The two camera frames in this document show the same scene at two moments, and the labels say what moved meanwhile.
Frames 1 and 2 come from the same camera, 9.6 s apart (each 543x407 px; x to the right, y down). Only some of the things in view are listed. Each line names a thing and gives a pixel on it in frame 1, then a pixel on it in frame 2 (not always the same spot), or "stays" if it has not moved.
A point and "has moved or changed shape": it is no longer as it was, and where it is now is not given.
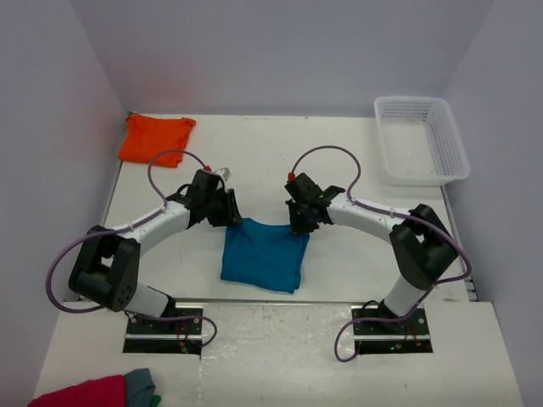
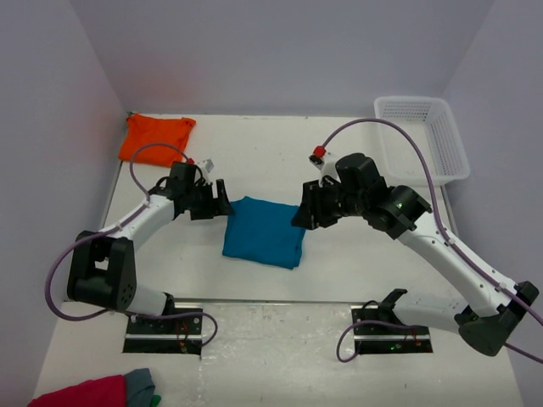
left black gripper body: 220,211 -> 201,203
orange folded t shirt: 146,137 stays
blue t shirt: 268,255 has moved or changed shape
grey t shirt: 139,387 stays
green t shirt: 155,401 stays
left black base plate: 178,337 stays
